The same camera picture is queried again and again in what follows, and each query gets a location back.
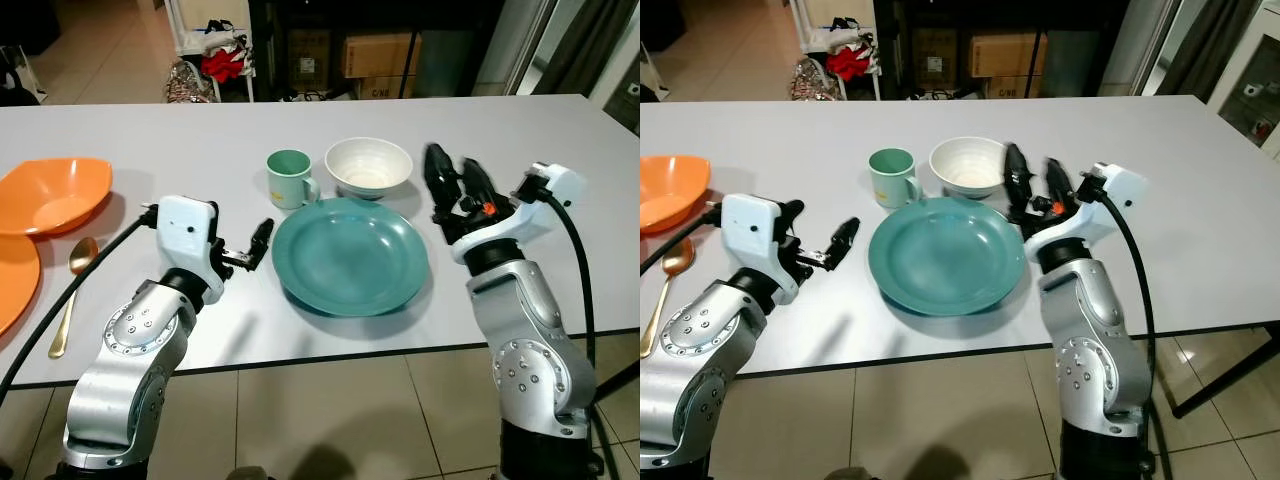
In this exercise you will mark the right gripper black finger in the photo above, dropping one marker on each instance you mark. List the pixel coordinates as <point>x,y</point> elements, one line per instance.
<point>1020,180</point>
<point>475,185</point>
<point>440,180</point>
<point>1058,185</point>

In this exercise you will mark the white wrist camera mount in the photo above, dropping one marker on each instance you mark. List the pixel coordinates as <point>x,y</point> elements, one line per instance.
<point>545,195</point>
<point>188,235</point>
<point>755,235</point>
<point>1115,190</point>

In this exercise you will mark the orange round plate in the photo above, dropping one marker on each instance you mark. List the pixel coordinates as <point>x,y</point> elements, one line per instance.
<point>15,285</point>

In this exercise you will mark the printed brown cardboard box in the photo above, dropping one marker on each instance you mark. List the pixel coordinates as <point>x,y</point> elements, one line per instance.
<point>385,87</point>
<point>1012,87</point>

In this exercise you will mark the white storage rack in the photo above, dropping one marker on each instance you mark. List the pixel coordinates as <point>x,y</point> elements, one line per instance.
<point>190,25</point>
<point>815,25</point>

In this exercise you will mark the grey robot foot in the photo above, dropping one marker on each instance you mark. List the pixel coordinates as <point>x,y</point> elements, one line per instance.
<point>245,474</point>
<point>848,474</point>

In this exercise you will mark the teal round plate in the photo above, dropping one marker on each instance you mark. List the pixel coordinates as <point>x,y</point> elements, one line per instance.
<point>350,255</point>
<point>945,255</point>

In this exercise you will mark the patterned bag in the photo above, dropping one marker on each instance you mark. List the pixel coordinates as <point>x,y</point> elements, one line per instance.
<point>810,82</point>
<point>187,82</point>

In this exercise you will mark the black table leg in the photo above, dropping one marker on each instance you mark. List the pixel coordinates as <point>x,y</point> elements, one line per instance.
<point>618,382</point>
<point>1225,385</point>

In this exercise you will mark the large brown cardboard box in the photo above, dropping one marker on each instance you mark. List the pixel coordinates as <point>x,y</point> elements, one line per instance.
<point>380,55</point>
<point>1008,55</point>

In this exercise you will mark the orange bowl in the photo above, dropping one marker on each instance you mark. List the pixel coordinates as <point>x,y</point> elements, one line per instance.
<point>55,195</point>
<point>670,195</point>

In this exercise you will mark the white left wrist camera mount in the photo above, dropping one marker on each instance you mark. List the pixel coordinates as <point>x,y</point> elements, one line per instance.
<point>755,235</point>
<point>188,235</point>

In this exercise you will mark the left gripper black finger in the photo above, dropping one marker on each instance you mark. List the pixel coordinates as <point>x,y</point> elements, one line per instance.
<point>262,245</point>
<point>792,212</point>
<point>845,245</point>

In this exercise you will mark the gold spoon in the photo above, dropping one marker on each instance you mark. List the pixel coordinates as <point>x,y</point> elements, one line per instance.
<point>677,258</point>
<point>80,255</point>

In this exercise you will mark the white cabinet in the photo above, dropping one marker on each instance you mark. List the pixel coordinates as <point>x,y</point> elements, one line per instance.
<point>1250,90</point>

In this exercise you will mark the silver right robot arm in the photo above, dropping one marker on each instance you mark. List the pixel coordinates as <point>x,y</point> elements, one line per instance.
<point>525,340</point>
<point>1090,340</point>

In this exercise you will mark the grey curtain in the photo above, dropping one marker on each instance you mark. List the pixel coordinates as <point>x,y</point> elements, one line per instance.
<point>1205,45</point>
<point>585,45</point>

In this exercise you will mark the black shelf unit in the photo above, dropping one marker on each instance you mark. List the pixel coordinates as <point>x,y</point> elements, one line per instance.
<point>455,50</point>
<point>1085,50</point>

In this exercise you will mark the white ceramic bowl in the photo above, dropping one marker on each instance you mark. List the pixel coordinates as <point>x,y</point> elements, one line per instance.
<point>968,165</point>
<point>368,165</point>

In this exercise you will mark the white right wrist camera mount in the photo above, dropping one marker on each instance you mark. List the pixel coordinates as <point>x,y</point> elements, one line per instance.
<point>1115,190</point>
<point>545,195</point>

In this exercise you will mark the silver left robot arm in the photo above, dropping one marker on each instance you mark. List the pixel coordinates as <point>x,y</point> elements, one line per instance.
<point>130,350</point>
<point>690,350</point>

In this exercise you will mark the green mug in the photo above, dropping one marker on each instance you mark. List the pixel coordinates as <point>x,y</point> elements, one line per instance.
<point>890,178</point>
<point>288,180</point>

